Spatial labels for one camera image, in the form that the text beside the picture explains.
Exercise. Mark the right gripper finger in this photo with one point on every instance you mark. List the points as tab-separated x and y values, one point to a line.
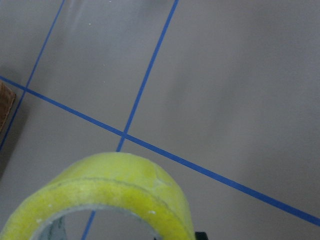
200	235

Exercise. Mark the brown wicker basket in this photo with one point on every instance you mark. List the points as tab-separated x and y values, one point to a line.
7	98

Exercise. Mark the yellow tape roll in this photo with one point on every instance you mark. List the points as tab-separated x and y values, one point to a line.
106	180

